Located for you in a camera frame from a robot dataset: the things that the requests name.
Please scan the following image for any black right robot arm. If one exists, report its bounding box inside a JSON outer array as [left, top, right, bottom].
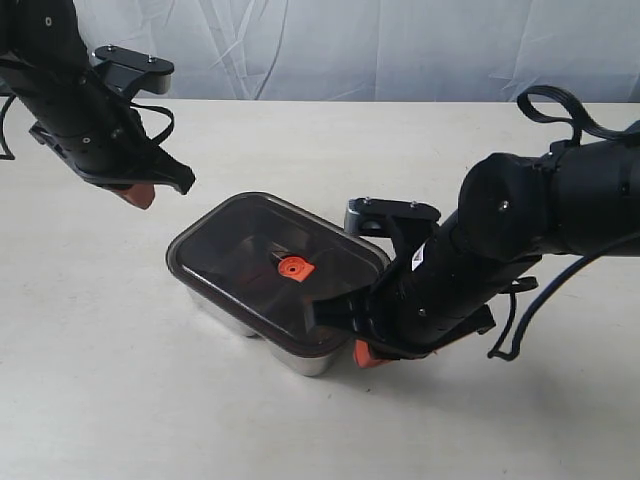
[[305, 125, 639, 366]]

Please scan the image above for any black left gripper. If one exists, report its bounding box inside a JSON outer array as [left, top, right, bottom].
[[29, 122, 195, 210]]

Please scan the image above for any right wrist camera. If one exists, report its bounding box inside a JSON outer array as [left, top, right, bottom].
[[344, 197, 441, 254]]

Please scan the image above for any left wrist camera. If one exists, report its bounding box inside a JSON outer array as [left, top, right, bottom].
[[93, 45, 175, 99]]

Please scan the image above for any transparent dark lunch box lid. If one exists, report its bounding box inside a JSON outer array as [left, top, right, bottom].
[[166, 192, 390, 358]]

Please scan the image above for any stainless steel lunch box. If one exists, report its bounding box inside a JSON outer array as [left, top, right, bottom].
[[188, 289, 351, 377]]

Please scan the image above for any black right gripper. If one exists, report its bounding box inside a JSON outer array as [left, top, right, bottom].
[[312, 272, 495, 369]]

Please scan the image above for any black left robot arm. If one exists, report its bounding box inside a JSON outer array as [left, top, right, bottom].
[[1, 1, 195, 209]]

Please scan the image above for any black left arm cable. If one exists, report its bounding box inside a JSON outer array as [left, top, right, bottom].
[[0, 94, 176, 161]]

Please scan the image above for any white backdrop curtain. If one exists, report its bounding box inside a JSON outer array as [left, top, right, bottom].
[[76, 1, 639, 102]]

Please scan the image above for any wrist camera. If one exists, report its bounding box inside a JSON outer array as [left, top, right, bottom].
[[93, 45, 175, 99], [344, 197, 441, 254]]

